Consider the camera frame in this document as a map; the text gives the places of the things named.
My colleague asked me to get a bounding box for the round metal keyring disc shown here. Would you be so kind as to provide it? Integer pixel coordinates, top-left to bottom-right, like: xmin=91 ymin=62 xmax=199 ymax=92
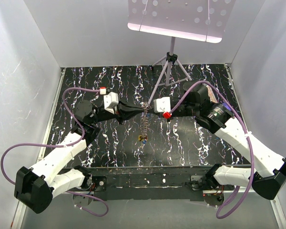
xmin=138 ymin=102 xmax=149 ymax=144

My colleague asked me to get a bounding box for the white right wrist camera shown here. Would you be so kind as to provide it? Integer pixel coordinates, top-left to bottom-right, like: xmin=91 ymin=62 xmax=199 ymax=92
xmin=153 ymin=97 xmax=171 ymax=119

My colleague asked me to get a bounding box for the yellow key tag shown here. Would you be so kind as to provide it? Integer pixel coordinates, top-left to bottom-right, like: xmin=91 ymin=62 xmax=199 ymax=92
xmin=138 ymin=135 xmax=144 ymax=141

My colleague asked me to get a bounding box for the lilac music stand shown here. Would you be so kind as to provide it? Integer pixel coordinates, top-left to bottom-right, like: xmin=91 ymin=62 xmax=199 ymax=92
xmin=127 ymin=0 xmax=236 ymax=105

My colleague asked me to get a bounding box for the aluminium frame rail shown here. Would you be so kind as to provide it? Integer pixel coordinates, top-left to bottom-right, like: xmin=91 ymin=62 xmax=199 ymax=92
xmin=12 ymin=187 xmax=286 ymax=229

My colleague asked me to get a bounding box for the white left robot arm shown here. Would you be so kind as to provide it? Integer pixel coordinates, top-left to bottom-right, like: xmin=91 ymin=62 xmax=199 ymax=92
xmin=14 ymin=100 xmax=144 ymax=214

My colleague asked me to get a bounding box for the purple camera cable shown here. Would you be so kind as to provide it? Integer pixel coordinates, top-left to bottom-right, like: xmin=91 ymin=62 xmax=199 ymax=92
xmin=169 ymin=80 xmax=255 ymax=220
xmin=0 ymin=87 xmax=110 ymax=217

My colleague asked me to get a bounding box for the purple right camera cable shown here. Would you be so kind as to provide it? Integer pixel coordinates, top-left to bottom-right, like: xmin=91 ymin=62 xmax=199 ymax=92
xmin=169 ymin=80 xmax=255 ymax=220

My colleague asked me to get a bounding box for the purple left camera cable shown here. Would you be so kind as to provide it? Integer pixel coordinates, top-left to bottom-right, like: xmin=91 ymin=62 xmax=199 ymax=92
xmin=0 ymin=87 xmax=110 ymax=217

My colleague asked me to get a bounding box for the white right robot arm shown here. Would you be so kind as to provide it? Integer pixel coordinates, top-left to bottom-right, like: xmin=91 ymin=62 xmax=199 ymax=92
xmin=153 ymin=81 xmax=286 ymax=200

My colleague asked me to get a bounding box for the black front mounting bar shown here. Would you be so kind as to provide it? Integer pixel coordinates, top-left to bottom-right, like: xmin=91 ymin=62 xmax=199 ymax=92
xmin=87 ymin=166 xmax=211 ymax=201

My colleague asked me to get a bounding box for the purple toy microphone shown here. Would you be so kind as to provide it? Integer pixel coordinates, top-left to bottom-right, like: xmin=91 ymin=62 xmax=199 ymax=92
xmin=222 ymin=103 xmax=230 ymax=109

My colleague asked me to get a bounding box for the glitter toy microphone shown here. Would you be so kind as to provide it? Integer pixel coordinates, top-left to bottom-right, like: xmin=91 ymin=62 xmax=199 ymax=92
xmin=206 ymin=85 xmax=218 ymax=103

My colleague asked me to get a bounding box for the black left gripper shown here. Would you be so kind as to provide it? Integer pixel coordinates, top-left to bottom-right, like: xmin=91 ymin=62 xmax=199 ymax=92
xmin=90 ymin=96 xmax=144 ymax=125

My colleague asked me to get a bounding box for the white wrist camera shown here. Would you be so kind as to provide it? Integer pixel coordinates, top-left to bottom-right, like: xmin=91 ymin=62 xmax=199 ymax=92
xmin=100 ymin=87 xmax=119 ymax=114
xmin=153 ymin=97 xmax=171 ymax=119

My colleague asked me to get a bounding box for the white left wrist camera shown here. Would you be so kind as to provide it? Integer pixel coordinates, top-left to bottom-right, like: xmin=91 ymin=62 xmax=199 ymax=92
xmin=100 ymin=87 xmax=119 ymax=114

